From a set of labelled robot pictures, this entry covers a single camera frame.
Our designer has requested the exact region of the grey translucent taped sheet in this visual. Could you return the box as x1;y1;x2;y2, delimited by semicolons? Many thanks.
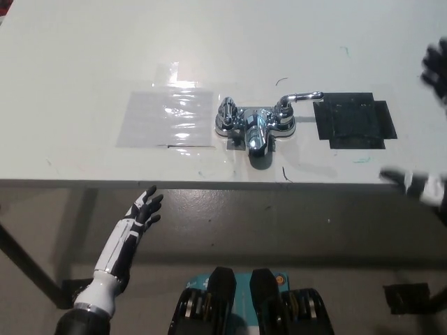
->
117;90;214;147

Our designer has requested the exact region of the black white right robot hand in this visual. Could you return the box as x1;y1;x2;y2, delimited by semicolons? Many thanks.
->
379;41;447;210

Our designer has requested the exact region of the chrome two-handle faucet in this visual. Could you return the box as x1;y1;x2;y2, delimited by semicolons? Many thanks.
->
214;90;324;158

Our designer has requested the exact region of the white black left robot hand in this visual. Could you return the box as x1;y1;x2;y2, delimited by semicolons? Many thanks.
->
93;185;164;283

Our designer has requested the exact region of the black tape patch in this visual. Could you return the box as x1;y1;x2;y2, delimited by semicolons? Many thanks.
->
312;92;399;151

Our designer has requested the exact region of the black table leg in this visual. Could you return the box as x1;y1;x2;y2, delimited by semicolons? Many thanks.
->
428;284;447;304
0;223;60;310

